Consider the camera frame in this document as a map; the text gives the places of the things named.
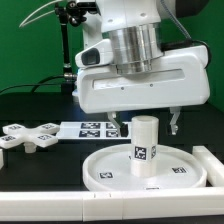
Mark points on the white left fence piece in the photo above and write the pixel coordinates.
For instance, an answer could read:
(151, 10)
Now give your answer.
(1, 159)

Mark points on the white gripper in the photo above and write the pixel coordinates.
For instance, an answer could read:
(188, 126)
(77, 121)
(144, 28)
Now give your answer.
(178, 78)

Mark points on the white marker tag plate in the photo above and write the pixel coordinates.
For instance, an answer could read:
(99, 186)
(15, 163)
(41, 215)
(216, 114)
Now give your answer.
(87, 130)

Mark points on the white fence rail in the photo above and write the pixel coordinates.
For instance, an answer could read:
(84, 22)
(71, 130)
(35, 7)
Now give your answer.
(95, 206)
(214, 168)

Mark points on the white round table top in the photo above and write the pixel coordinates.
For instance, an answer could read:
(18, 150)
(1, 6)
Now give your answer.
(125, 168)

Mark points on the white right fence rail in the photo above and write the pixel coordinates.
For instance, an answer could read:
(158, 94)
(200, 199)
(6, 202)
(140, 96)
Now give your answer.
(214, 168)

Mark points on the white cross-shaped table base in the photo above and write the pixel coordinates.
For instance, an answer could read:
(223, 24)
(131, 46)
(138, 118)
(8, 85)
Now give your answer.
(31, 138)

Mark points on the white front fence rail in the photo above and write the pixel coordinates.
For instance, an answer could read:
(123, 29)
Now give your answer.
(95, 206)

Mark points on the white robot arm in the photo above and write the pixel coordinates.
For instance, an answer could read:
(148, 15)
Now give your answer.
(129, 70)

